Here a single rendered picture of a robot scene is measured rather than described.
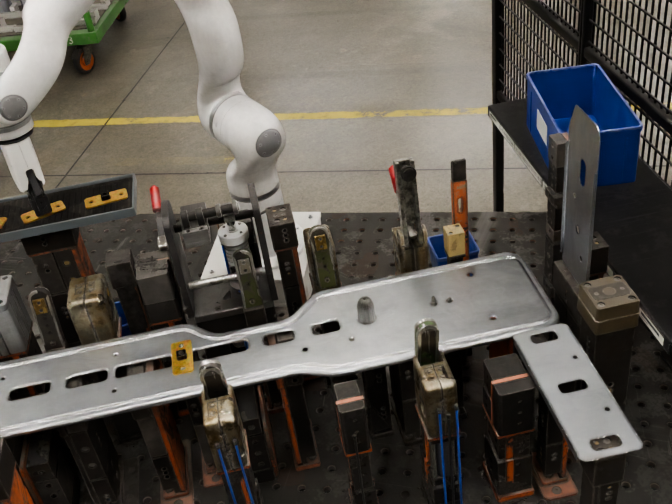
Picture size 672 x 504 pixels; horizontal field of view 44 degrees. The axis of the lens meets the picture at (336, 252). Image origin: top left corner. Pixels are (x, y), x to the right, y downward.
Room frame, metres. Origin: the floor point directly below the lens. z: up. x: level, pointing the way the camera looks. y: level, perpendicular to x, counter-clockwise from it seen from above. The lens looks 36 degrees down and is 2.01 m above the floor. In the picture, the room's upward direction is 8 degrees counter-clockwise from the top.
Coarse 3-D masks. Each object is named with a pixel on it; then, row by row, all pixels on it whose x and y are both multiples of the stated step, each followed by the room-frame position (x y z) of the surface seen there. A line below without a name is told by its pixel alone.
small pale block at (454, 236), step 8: (456, 224) 1.32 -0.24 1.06; (448, 232) 1.30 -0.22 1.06; (456, 232) 1.29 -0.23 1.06; (464, 232) 1.29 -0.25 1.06; (448, 240) 1.28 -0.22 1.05; (456, 240) 1.29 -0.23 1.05; (464, 240) 1.29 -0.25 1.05; (448, 248) 1.28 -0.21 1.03; (456, 248) 1.29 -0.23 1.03; (464, 248) 1.29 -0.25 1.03; (448, 256) 1.29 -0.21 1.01; (456, 256) 1.29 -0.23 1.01; (464, 256) 1.29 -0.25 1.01; (464, 352) 1.29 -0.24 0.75; (464, 360) 1.29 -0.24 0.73; (464, 368) 1.29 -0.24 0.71
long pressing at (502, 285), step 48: (336, 288) 1.25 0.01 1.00; (384, 288) 1.23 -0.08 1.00; (432, 288) 1.21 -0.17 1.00; (480, 288) 1.19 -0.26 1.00; (528, 288) 1.17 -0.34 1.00; (144, 336) 1.19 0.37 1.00; (192, 336) 1.18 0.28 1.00; (240, 336) 1.16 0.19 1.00; (336, 336) 1.12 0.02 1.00; (384, 336) 1.10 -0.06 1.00; (480, 336) 1.07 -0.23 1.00; (0, 384) 1.12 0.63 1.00; (96, 384) 1.09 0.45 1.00; (144, 384) 1.07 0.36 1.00; (192, 384) 1.05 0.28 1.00; (240, 384) 1.04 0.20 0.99; (0, 432) 1.01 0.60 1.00
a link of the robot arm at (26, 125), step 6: (30, 114) 1.44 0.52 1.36; (24, 120) 1.41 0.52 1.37; (30, 120) 1.42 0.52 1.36; (12, 126) 1.39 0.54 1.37; (18, 126) 1.39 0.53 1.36; (24, 126) 1.40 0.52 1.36; (30, 126) 1.41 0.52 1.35; (0, 132) 1.38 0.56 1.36; (6, 132) 1.38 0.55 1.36; (12, 132) 1.39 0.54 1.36; (18, 132) 1.39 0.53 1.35; (24, 132) 1.40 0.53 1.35; (0, 138) 1.38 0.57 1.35; (6, 138) 1.38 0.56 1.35; (12, 138) 1.39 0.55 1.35
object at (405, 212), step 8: (400, 160) 1.33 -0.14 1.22; (408, 160) 1.33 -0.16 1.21; (400, 168) 1.33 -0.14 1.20; (408, 168) 1.30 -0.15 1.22; (400, 176) 1.32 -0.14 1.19; (408, 176) 1.29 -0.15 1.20; (400, 184) 1.31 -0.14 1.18; (408, 184) 1.32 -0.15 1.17; (416, 184) 1.32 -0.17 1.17; (400, 192) 1.31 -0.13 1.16; (408, 192) 1.32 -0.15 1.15; (416, 192) 1.31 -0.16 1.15; (400, 200) 1.31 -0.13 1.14; (408, 200) 1.32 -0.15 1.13; (416, 200) 1.31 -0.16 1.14; (400, 208) 1.31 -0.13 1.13; (408, 208) 1.32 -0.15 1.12; (416, 208) 1.31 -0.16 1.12; (400, 216) 1.31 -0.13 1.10; (408, 216) 1.31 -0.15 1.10; (416, 216) 1.31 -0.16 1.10; (416, 224) 1.31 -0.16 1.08
